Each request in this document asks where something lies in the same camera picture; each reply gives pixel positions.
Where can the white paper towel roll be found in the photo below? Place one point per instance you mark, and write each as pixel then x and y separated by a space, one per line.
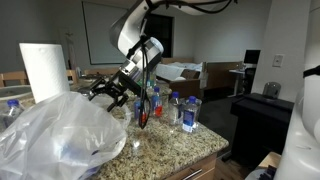
pixel 45 71

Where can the black cabinet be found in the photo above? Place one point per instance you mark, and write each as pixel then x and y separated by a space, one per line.
pixel 260 126

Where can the translucent white plastic bag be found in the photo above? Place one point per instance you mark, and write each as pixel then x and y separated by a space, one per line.
pixel 50 133

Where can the white desk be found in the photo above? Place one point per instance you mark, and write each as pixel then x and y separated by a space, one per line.
pixel 236 71

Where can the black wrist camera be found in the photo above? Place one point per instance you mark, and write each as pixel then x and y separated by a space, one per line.
pixel 135 85

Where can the grey rounded container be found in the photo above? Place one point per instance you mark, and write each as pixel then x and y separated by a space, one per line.
pixel 271 90

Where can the clear plastic bottle blue cap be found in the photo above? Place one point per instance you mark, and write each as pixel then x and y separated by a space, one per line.
pixel 13 113

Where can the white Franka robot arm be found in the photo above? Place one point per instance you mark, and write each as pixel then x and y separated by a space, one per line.
pixel 130 33

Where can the black office chair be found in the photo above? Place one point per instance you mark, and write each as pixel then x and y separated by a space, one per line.
pixel 248 80

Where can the bottle with red label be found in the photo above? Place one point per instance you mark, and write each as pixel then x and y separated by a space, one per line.
pixel 88 171

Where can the Fiji water bottle blue cap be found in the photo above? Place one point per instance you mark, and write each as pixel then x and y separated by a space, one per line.
pixel 136 110
pixel 175 111
pixel 156 103
pixel 190 116

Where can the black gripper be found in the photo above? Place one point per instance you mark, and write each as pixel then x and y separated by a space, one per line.
pixel 118 89

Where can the white projection screen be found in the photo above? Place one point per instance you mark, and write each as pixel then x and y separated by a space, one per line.
pixel 100 33

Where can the black computer monitor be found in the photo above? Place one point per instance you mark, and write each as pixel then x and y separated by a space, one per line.
pixel 252 56

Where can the white light switch plate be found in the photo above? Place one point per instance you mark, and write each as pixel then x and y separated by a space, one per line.
pixel 278 60

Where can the wooden drawer front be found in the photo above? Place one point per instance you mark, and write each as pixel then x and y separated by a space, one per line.
pixel 206 166

